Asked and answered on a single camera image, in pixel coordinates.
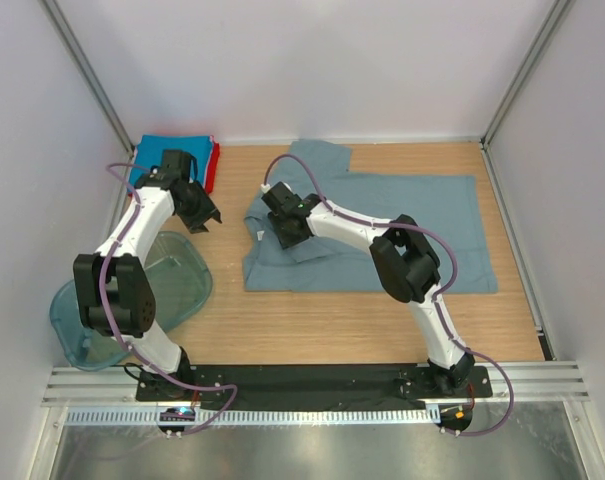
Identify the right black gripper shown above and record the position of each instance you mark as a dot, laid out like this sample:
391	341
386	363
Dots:
286	241

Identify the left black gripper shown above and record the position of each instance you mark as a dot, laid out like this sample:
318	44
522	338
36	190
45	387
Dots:
196	223

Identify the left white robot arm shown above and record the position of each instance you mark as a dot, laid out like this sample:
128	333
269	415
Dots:
114	296

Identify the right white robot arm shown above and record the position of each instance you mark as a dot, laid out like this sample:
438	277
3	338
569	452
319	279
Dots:
406	265

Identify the translucent teal plastic basket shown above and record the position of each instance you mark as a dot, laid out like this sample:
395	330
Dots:
180	280

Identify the folded red t shirt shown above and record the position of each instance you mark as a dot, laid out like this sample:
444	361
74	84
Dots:
207	177

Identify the folded blue t shirt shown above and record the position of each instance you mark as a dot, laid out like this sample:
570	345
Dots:
151	147

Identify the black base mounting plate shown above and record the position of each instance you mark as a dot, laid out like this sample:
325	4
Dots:
349	387

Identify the slotted grey cable duct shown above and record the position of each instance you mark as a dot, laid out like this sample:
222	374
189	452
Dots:
182	417

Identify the left aluminium frame post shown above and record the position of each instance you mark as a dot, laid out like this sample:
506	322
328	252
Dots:
76	53

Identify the aluminium frame post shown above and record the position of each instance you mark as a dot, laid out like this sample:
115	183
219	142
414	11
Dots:
540	43
76	53

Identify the aluminium extrusion rail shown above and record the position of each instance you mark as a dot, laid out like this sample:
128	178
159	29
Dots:
531	382

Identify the right aluminium frame post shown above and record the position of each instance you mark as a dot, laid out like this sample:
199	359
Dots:
540	43

